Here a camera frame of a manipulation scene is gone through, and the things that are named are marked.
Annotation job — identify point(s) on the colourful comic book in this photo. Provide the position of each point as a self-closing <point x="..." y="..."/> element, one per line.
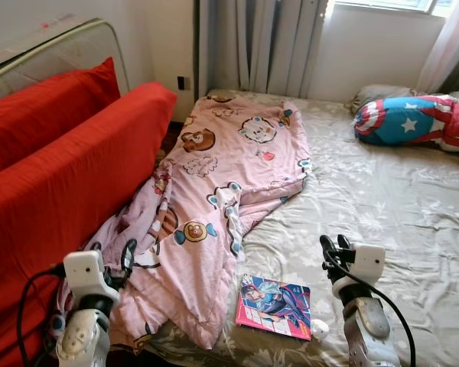
<point x="275" y="306"/>

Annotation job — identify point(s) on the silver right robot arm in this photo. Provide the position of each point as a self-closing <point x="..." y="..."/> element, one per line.
<point x="367" y="329"/>

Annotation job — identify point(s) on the beige floral bed sheet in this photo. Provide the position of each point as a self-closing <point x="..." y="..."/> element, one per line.
<point x="382" y="214"/>

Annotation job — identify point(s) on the large red covered cushion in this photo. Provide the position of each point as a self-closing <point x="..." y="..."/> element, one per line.
<point x="61" y="183"/>

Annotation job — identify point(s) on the pink cartoon print blanket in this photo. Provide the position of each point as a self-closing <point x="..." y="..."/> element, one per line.
<point x="214" y="153"/>

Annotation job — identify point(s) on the star and stripes bolster pillow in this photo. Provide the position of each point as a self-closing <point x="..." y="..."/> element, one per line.
<point x="405" y="122"/>

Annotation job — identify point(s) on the small red covered cushion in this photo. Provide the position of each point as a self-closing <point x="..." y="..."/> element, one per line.
<point x="38" y="115"/>

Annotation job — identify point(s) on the white quilted mattress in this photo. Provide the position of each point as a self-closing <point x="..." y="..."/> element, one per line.
<point x="53" y="53"/>

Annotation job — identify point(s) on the pink sheer curtain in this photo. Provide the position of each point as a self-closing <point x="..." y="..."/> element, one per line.
<point x="447" y="38"/>

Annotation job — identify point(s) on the window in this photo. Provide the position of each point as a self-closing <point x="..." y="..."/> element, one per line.
<point x="390" y="5"/>

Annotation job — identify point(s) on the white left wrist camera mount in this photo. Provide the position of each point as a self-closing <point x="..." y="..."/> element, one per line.
<point x="84" y="269"/>

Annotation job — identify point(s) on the black wall outlet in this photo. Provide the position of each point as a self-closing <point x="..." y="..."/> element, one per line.
<point x="180" y="82"/>

